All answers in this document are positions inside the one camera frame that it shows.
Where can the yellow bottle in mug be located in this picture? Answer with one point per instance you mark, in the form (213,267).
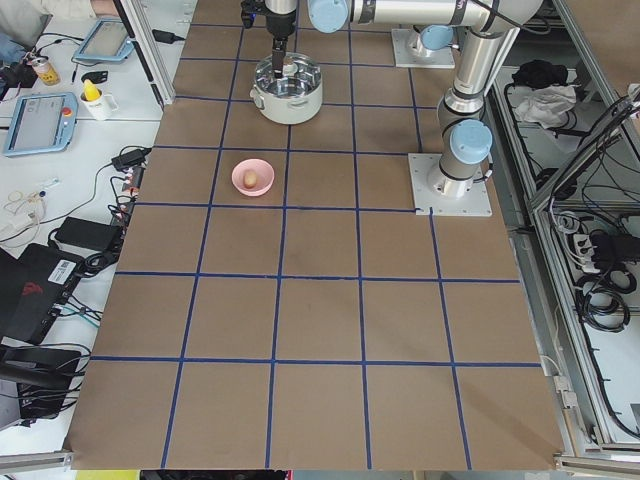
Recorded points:
(91,92)

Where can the black device lower left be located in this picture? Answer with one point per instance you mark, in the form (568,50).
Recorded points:
(37,383)

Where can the aluminium frame post left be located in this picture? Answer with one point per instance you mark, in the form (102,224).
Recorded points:
(131,12)

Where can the yellow drink can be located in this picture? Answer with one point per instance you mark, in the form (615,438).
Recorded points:
(45,71)

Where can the power strip with plugs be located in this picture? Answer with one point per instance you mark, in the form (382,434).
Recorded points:
(125,188)

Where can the black plug near post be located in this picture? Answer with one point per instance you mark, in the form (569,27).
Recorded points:
(166,37)

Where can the blue teach pendant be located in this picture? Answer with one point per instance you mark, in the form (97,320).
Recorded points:
(107,41)
(41,123)

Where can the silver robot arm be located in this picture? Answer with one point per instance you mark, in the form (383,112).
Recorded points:
(433,38)
(467,141)

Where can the brown egg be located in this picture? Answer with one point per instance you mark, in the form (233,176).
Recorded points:
(250,179)

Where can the person's forearm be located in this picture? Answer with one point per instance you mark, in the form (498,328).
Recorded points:
(67,9)

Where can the near blue teach pendant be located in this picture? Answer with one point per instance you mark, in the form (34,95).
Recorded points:
(41,123)

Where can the black cloth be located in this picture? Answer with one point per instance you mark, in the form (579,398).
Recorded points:
(540,74)

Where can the black clip on desk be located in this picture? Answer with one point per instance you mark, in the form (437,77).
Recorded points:
(96,77)

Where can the aluminium frame right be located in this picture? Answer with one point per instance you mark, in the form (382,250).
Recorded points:
(582,177)

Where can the black laptop with red logo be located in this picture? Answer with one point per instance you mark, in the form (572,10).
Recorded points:
(34,286)

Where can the white electric cooking pot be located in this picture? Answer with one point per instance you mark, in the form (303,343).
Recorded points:
(293,99)

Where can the white crumpled cloth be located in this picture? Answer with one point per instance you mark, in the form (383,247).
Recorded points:
(548,107)

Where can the white mug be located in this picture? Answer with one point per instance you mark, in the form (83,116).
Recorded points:
(102,108)

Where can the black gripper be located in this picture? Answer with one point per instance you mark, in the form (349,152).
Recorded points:
(280,22)

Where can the small black adapter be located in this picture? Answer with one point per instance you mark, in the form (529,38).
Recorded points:
(133,158)

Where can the white power strip right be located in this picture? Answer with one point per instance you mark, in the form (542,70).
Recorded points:
(585,253)

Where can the black power adapter brick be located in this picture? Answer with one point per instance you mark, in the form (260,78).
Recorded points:
(88,234)

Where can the far blue teach pendant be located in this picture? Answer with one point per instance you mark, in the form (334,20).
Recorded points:
(107,41)

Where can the pink bowl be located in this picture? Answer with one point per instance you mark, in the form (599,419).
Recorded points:
(264,170)

